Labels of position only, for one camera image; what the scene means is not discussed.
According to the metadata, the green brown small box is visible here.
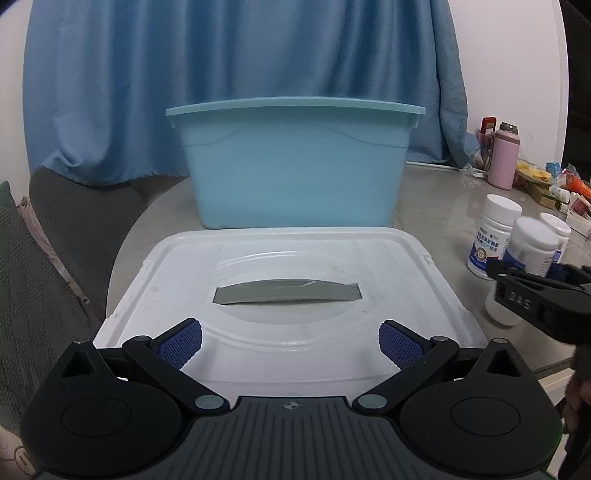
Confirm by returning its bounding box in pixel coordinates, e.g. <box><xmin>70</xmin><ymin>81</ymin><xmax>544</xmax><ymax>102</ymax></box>
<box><xmin>527</xmin><ymin>183</ymin><xmax>557</xmax><ymax>210</ymax></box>

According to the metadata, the plate of yellow snacks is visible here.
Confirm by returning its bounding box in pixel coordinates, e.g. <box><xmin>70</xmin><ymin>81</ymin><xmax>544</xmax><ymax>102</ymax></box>
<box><xmin>516</xmin><ymin>161</ymin><xmax>552</xmax><ymax>185</ymax></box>

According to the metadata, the blue curtain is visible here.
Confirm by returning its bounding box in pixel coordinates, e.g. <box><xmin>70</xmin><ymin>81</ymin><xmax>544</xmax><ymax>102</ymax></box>
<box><xmin>23</xmin><ymin>1</ymin><xmax>476</xmax><ymax>186</ymax></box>

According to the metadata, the white plastic bin lid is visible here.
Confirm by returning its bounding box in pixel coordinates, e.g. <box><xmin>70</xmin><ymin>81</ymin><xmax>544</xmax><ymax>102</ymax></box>
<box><xmin>94</xmin><ymin>227</ymin><xmax>487</xmax><ymax>399</ymax></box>

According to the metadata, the pink thermos bottle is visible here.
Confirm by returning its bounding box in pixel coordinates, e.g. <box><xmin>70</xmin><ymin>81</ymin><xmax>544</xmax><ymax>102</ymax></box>
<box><xmin>488</xmin><ymin>122</ymin><xmax>521</xmax><ymax>190</ymax></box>

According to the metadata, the dark grey sofa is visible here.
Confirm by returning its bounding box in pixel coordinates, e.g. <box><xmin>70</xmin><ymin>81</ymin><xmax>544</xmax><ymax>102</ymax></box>
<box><xmin>0</xmin><ymin>165</ymin><xmax>153</xmax><ymax>434</ymax></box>

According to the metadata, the light blue plastic bin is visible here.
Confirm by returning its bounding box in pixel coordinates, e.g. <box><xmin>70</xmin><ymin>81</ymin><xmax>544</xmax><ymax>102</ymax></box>
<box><xmin>165</xmin><ymin>97</ymin><xmax>426</xmax><ymax>229</ymax></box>

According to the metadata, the red phone stand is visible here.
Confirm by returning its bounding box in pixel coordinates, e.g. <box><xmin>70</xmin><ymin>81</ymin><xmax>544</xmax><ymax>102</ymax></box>
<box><xmin>478</xmin><ymin>116</ymin><xmax>497</xmax><ymax>146</ymax></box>

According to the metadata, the white pill bottle blue label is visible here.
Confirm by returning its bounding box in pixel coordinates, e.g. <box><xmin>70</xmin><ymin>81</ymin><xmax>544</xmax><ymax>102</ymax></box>
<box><xmin>467</xmin><ymin>194</ymin><xmax>523</xmax><ymax>280</ymax></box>

